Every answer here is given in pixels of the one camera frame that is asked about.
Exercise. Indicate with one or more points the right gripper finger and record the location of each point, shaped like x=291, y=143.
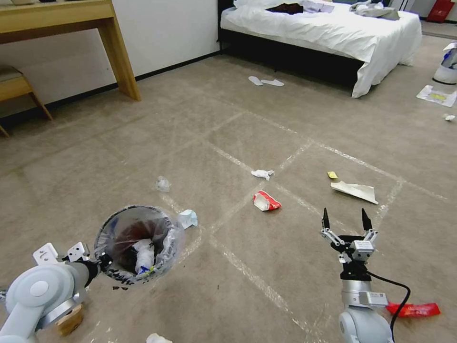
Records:
x=326, y=225
x=366, y=223

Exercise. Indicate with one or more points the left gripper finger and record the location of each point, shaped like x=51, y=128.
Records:
x=105, y=259

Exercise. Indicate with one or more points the round trash bin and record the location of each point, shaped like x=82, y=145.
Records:
x=139, y=246

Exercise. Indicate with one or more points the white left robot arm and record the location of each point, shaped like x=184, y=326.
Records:
x=39, y=286

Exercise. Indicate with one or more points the clear plastic bin liner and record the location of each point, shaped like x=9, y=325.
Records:
x=171, y=236

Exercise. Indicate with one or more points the white bin with bag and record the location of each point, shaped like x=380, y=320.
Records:
x=446, y=68

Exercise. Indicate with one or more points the torn pale cardboard piece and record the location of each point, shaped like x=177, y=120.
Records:
x=353, y=191

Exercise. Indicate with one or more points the white tissue wad with print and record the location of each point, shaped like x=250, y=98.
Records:
x=145, y=258

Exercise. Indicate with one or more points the small yellow wrapper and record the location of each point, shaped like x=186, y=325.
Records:
x=332, y=174

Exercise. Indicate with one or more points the brown wooden block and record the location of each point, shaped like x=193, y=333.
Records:
x=69, y=319

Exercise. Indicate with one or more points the red and white snack packet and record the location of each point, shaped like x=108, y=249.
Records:
x=267, y=202

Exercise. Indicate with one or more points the red plastic wrapper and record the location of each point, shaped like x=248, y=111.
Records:
x=417, y=309

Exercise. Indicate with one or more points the white crumpled tissue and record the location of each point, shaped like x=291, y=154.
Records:
x=261, y=173
x=155, y=338

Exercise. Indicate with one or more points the crumpled clear plastic wrap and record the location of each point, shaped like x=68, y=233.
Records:
x=163, y=184

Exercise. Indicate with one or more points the small white tissue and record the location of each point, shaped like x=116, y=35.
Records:
x=450, y=117

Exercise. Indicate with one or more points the clear packet with yellow print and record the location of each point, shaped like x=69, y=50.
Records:
x=437, y=95

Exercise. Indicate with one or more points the bed with white duvet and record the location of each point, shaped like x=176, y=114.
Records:
x=321, y=35

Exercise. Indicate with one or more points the grey crumpled garment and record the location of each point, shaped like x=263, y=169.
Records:
x=375, y=10

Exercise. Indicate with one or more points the pale lavender garment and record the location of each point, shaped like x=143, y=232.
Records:
x=317, y=5

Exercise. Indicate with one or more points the red box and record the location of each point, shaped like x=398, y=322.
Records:
x=439, y=15

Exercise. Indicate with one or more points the dark brown garment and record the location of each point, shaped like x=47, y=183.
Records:
x=284, y=8

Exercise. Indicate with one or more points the light wooden desk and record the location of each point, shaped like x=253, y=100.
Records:
x=71, y=18

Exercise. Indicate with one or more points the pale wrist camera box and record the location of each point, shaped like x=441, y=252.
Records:
x=363, y=249

